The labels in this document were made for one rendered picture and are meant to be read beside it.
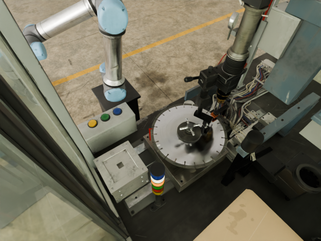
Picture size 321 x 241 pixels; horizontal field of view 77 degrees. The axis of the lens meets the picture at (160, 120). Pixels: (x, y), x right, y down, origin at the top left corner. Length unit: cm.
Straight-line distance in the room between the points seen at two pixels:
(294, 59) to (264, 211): 68
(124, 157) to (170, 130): 24
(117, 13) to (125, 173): 65
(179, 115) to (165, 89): 148
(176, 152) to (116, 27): 57
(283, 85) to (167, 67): 212
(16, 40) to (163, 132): 63
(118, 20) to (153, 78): 176
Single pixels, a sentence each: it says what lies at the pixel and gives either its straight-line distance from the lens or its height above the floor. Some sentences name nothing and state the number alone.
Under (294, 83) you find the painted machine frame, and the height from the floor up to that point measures 130.
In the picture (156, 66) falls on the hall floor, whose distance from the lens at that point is 277.
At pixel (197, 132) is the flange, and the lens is 94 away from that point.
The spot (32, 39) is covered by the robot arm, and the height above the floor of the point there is 124.
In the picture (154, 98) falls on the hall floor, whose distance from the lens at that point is 236.
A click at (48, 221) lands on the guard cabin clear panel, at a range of 21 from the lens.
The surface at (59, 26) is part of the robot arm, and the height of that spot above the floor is 125.
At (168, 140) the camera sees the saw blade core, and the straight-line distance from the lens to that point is 91.
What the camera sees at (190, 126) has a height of 100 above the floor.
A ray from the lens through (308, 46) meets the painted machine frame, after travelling 71.
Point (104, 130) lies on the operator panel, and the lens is 104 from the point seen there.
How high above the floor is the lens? 173
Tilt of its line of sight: 54 degrees down
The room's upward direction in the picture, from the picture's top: 1 degrees clockwise
